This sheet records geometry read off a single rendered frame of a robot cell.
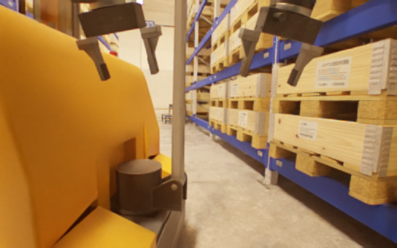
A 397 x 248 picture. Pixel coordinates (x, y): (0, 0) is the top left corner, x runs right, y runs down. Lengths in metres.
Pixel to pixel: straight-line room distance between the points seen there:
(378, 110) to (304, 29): 0.63
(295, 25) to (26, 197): 0.62
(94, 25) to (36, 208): 0.38
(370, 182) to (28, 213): 1.13
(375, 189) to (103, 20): 1.13
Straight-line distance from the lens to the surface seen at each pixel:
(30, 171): 0.47
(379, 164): 1.07
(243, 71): 0.47
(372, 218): 1.21
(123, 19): 0.47
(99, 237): 0.57
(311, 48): 0.53
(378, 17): 1.22
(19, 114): 0.48
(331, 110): 1.32
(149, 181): 0.72
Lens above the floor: 0.69
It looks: 6 degrees down
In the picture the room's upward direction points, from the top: 2 degrees clockwise
